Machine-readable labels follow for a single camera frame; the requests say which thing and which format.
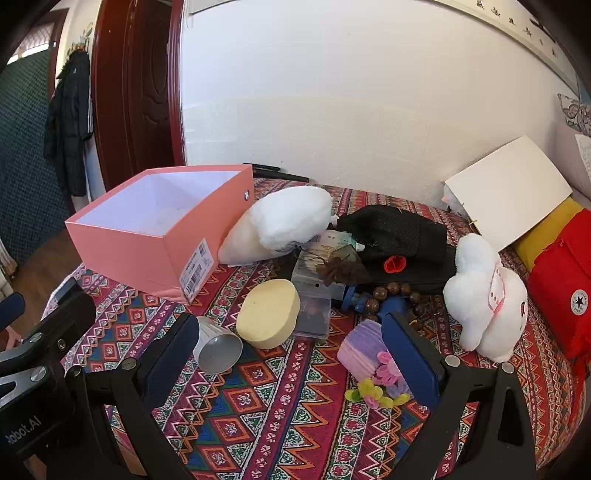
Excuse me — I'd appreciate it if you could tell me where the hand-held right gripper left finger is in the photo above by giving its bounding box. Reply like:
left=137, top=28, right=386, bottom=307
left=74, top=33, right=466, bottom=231
left=65, top=313, right=204, bottom=480

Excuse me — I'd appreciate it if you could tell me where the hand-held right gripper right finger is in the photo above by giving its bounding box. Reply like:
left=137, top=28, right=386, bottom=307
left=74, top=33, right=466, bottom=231
left=381, top=311, right=539, bottom=480

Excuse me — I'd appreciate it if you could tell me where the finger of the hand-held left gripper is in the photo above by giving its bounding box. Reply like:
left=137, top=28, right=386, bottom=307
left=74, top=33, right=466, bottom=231
left=21, top=277, right=98, bottom=365
left=0, top=293, right=27, bottom=331

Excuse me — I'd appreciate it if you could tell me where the pink cardboard box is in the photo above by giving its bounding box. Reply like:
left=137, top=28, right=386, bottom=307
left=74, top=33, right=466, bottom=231
left=65, top=165, right=256, bottom=304

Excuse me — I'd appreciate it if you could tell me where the black cloth bag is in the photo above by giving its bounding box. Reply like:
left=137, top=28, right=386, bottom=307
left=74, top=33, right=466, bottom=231
left=336, top=204, right=458, bottom=296

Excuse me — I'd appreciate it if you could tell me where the pastel spout pouch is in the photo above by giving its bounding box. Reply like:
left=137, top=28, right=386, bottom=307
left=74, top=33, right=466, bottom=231
left=318, top=231, right=365, bottom=254

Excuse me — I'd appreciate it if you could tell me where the pink flower clip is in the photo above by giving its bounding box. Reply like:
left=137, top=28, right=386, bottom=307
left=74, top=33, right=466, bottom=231
left=374, top=352, right=402, bottom=384

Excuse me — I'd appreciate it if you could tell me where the white cup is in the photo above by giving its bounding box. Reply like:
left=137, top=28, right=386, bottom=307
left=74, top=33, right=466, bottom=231
left=193, top=316, right=243, bottom=374

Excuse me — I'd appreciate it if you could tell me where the yellow flower clip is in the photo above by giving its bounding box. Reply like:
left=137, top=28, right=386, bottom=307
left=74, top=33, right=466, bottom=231
left=345, top=378, right=411, bottom=409

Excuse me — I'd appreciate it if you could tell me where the blue plastic toy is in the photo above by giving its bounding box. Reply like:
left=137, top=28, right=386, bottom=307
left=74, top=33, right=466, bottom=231
left=342, top=284, right=407, bottom=324

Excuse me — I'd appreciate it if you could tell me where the white plush toy pink tag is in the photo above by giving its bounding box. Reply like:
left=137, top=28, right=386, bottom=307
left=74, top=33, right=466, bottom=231
left=443, top=233, right=528, bottom=364

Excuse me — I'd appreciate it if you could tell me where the clear plastic box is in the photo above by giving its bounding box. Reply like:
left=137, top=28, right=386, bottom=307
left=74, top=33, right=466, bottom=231
left=291, top=249, right=333, bottom=340

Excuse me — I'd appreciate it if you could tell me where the yellow sponge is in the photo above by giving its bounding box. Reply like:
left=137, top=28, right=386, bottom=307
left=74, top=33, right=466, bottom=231
left=236, top=279, right=301, bottom=350

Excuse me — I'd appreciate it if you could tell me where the patterned red blanket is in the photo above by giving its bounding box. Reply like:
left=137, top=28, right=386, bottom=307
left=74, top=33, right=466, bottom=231
left=41, top=178, right=591, bottom=480

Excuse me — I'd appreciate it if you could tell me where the green quilted door curtain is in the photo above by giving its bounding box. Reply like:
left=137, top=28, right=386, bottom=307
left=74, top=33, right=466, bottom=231
left=0, top=51, right=70, bottom=268

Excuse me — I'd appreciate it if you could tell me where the small white plush doll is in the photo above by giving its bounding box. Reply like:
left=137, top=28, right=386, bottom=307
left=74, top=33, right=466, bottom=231
left=441, top=182, right=468, bottom=216

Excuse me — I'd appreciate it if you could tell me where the red bag with star patch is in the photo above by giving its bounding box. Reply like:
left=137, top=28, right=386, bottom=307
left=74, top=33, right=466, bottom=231
left=526, top=220, right=591, bottom=360

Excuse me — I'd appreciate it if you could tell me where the white cloud-shaped plush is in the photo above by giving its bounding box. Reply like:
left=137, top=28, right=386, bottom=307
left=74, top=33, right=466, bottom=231
left=218, top=185, right=335, bottom=265

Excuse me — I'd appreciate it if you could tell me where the yellow cushion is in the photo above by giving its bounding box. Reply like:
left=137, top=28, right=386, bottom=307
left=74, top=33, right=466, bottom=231
left=512, top=196, right=583, bottom=273

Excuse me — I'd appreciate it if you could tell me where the black jacket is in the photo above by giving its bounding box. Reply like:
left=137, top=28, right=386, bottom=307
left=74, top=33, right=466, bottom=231
left=44, top=50, right=93, bottom=199

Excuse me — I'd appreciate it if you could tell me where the dark red wooden door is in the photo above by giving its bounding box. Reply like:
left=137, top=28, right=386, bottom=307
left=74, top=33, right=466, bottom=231
left=92, top=0, right=185, bottom=190

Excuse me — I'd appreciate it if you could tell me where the white quilted pillow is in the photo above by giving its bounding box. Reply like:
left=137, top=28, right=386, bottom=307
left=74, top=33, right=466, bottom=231
left=554, top=133, right=591, bottom=195

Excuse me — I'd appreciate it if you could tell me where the butterfly patterned pillow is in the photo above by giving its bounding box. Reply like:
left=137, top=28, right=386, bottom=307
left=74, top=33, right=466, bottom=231
left=557, top=93, right=591, bottom=137

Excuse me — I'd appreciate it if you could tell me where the wooden bead bracelet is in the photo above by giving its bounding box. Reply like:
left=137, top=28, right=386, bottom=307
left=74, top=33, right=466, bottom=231
left=358, top=281, right=435, bottom=333

